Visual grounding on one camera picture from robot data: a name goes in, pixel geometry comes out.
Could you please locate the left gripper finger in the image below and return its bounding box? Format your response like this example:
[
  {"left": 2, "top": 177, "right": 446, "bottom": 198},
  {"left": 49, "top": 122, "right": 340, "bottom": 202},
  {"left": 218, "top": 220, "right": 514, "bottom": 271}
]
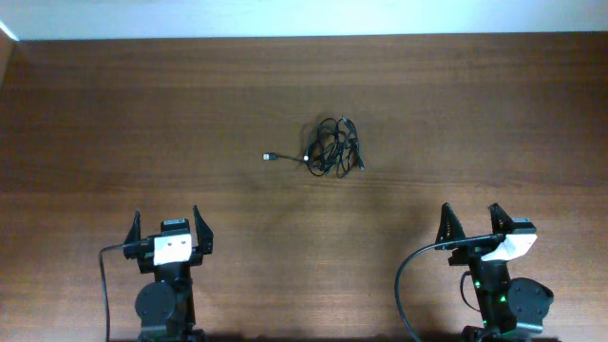
[
  {"left": 123, "top": 210, "right": 142, "bottom": 259},
  {"left": 193, "top": 205, "right": 214, "bottom": 255}
]

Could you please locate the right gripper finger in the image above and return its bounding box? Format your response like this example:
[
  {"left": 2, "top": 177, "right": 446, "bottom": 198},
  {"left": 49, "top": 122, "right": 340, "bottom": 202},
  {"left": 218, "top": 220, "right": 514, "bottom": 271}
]
[
  {"left": 488, "top": 203, "right": 514, "bottom": 235},
  {"left": 435, "top": 202, "right": 466, "bottom": 245}
]

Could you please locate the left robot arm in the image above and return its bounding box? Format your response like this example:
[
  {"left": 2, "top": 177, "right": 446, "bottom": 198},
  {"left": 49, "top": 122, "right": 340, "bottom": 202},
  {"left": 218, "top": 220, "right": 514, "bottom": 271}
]
[{"left": 123, "top": 206, "right": 214, "bottom": 342}]

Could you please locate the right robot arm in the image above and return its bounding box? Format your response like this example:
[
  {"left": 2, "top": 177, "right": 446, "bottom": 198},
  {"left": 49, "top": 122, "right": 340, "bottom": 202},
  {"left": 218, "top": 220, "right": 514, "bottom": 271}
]
[{"left": 436, "top": 202, "right": 554, "bottom": 341}]

